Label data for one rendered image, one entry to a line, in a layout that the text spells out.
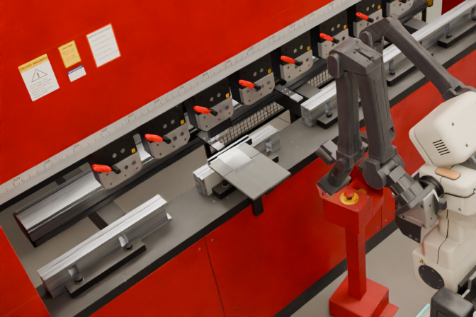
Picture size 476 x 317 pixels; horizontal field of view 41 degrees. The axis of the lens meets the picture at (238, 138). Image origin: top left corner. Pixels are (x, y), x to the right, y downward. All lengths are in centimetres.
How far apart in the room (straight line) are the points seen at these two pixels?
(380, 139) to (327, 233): 116
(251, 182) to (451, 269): 74
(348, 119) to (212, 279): 97
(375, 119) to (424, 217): 32
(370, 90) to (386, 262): 166
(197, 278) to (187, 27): 97
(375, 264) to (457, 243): 115
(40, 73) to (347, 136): 91
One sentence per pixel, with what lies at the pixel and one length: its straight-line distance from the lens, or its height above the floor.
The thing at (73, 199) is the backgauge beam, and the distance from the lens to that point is 246.
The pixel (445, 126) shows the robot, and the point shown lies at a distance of 187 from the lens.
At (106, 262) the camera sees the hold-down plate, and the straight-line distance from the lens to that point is 229.
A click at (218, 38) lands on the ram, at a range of 214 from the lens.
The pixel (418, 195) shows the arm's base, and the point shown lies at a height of 122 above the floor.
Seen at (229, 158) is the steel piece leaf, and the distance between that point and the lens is 239.
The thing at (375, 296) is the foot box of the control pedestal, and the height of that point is 12.
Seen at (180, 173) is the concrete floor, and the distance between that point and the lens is 393.
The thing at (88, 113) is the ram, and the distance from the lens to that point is 197.
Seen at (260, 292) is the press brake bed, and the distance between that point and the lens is 281.
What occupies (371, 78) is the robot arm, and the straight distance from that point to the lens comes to 173.
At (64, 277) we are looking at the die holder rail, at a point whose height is 93.
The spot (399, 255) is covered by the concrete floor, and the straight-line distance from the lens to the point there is 332.
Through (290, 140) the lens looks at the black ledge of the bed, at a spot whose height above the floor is 88.
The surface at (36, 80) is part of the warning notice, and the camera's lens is 185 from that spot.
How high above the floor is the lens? 254
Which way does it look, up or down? 38 degrees down
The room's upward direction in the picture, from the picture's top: 11 degrees counter-clockwise
